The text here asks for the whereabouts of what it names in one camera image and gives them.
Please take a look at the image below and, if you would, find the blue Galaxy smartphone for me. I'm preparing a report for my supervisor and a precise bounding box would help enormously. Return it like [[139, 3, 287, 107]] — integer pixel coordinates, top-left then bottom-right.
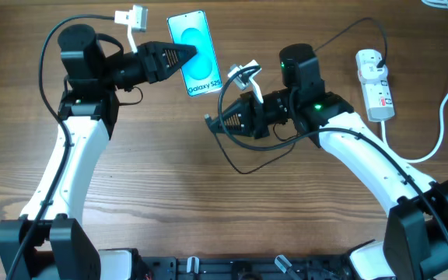
[[167, 10, 222, 96]]

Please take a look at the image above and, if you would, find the black USB charger cable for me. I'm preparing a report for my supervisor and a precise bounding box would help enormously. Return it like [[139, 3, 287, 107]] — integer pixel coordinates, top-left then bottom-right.
[[204, 16, 388, 175]]

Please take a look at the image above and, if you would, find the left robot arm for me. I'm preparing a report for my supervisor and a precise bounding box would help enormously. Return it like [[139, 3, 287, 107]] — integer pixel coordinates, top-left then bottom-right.
[[0, 24, 197, 279]]

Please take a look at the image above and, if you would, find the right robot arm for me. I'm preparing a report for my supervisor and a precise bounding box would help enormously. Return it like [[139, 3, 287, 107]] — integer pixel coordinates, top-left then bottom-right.
[[205, 44, 448, 279]]

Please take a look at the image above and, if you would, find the white charger plug adapter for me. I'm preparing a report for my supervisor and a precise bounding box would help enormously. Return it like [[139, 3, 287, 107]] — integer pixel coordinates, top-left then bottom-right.
[[358, 63, 388, 84]]

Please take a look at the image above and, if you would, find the white power strip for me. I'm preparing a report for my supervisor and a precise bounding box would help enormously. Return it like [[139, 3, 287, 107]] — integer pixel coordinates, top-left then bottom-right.
[[355, 48, 397, 123]]

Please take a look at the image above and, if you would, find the white power strip cord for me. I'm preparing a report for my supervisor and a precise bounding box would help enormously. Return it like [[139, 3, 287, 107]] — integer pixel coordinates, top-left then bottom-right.
[[380, 0, 448, 164]]

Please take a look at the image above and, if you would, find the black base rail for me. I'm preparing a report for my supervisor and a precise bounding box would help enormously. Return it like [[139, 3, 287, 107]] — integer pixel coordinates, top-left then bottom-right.
[[136, 255, 355, 280]]

